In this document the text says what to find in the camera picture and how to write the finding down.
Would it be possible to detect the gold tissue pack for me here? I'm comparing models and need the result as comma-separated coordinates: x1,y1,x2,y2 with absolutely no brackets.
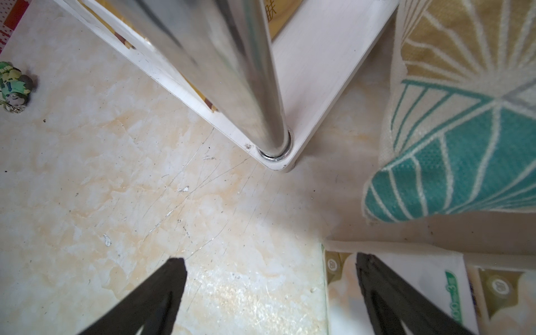
263,0,302,40
78,1,219,113

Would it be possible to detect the green gold patterned cushion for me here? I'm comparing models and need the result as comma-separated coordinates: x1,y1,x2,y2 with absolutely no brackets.
362,1,535,223

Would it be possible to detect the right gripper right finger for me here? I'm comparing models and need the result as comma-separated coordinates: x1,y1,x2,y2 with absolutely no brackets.
355,253,472,334

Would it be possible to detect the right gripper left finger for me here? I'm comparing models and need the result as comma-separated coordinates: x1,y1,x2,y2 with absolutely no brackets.
81,258,188,334

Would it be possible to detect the green figure keychain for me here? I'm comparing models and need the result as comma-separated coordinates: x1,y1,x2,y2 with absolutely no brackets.
1,61,34,114

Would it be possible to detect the white two-tier shelf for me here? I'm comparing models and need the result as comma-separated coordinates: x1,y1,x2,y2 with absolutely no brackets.
61,1,398,172

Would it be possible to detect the white tissue pack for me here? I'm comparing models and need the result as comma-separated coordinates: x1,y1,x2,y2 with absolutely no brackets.
322,241,479,334
464,253,535,334

